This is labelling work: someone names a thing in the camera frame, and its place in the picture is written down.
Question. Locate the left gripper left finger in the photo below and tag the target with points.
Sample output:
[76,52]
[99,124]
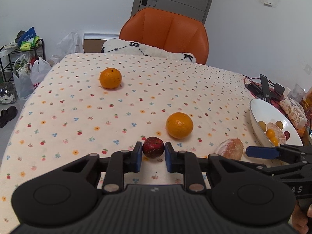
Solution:
[120,163]

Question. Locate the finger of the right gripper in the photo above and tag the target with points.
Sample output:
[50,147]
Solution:
[269,153]

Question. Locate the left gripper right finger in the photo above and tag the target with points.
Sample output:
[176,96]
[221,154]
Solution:
[185,163]

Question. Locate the small orange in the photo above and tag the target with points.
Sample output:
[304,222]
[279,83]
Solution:
[270,133]

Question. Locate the brown longan fruit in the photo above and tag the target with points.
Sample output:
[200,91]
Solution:
[262,125]

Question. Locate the dark red small apple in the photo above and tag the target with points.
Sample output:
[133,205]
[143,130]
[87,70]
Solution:
[153,147]

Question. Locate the right hand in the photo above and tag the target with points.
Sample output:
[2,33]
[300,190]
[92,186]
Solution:
[300,219]

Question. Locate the peeled pomelo piece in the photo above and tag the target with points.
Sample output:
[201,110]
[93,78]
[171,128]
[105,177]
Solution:
[231,149]
[279,139]

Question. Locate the near large orange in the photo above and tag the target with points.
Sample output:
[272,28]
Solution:
[179,125]

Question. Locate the white ceramic plate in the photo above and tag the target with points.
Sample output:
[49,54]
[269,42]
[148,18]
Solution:
[261,110]

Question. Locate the floral tissue box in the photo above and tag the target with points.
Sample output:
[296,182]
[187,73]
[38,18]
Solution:
[294,111]

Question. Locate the floral tablecloth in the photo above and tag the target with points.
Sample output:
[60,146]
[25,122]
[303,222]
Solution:
[70,114]

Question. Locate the black power adapter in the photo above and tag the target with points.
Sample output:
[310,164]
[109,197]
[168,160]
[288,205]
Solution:
[279,88]

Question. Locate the black phone stand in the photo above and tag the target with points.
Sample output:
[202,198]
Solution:
[265,88]

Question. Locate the clear glass cup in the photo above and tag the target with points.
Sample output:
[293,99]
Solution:
[297,93]

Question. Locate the far orange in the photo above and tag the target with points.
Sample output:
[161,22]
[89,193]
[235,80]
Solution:
[110,78]

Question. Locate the white fluffy cushion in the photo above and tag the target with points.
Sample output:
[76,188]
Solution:
[138,49]

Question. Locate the black shoe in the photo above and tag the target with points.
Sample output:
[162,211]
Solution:
[7,115]

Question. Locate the white plastic bag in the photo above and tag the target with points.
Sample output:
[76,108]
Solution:
[27,76]

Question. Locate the orange leather chair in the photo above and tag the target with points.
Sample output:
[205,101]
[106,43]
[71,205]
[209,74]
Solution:
[168,31]

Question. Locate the black metal shelf rack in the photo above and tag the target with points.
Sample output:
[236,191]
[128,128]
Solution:
[27,47]

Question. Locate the white bag by wall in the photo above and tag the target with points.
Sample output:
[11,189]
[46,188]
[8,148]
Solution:
[70,44]

